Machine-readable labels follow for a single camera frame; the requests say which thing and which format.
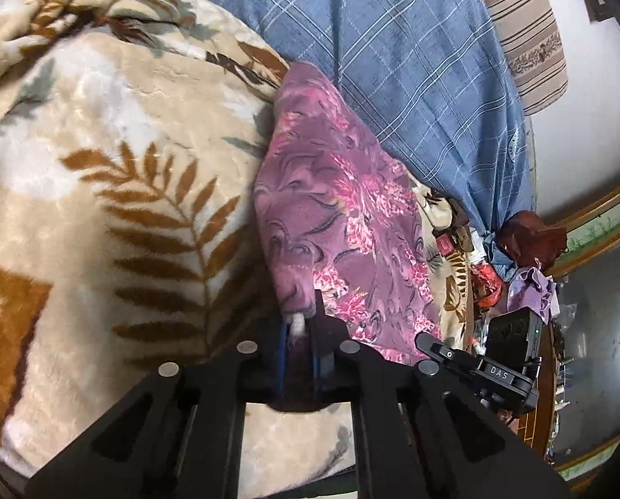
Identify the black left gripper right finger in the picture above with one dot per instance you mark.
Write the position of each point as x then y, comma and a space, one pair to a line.
419, 432

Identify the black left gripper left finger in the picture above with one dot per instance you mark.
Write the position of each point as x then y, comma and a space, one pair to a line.
177, 434

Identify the purple floral cloth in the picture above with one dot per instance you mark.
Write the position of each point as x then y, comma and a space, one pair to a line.
339, 223

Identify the pile of small clothes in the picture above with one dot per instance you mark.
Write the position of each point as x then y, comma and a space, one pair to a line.
470, 274

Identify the dark red cloth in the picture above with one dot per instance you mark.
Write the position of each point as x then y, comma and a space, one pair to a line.
530, 242

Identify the beige leaf-pattern blanket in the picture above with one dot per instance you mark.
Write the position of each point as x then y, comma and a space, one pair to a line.
131, 137

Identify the blue plaid duvet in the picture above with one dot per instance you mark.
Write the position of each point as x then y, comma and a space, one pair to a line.
430, 80

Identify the striped floral pillow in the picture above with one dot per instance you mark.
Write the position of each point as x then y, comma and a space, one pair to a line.
532, 46

